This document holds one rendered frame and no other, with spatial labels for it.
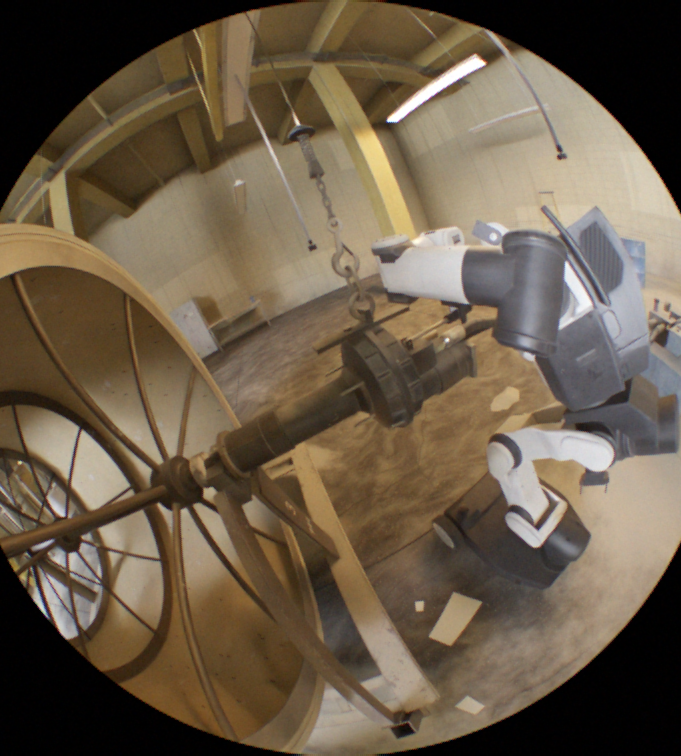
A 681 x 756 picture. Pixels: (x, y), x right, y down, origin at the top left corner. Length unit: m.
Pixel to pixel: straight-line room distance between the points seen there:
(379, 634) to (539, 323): 1.07
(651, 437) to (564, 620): 0.98
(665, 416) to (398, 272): 0.59
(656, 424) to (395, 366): 0.58
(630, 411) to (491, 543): 0.80
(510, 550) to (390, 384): 0.90
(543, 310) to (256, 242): 8.56
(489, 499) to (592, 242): 1.04
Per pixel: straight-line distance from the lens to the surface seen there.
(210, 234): 8.89
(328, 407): 0.56
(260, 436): 0.58
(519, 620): 1.31
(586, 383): 0.51
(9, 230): 0.76
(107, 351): 1.41
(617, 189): 7.96
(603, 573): 1.50
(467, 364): 0.77
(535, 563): 1.17
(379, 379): 0.51
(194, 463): 0.68
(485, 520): 1.18
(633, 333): 0.51
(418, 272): 0.38
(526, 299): 0.30
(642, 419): 0.57
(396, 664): 1.10
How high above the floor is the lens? 1.26
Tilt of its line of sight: 28 degrees down
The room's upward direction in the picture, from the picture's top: 23 degrees counter-clockwise
